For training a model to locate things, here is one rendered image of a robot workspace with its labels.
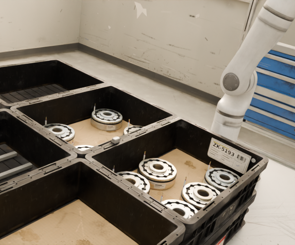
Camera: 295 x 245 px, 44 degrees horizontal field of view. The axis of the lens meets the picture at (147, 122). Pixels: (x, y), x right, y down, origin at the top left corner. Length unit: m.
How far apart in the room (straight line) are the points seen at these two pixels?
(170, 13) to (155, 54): 0.49
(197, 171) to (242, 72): 0.32
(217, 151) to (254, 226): 0.25
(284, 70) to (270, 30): 1.66
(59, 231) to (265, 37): 0.73
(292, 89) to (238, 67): 1.64
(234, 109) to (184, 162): 0.23
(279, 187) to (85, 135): 0.70
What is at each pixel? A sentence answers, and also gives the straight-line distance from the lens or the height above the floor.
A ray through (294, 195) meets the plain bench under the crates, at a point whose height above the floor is 0.70.
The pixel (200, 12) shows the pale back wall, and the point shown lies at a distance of 3.91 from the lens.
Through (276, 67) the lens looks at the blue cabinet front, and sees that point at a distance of 2.74.
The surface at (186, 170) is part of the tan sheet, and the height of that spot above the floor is 0.83.
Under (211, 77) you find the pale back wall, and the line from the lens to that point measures 3.91.
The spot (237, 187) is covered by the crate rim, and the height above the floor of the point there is 0.93.
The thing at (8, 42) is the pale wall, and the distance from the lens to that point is 4.37.
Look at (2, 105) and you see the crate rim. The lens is 1.07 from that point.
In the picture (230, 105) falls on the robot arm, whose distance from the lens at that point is 1.18.
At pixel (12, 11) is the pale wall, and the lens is 4.32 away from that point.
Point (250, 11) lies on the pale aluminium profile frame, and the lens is 2.75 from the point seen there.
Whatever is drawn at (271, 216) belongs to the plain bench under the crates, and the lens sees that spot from 1.22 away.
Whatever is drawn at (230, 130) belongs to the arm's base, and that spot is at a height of 0.90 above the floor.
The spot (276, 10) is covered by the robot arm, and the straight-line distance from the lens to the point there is 1.07.
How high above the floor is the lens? 1.37
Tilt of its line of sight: 25 degrees down
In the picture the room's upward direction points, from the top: 10 degrees clockwise
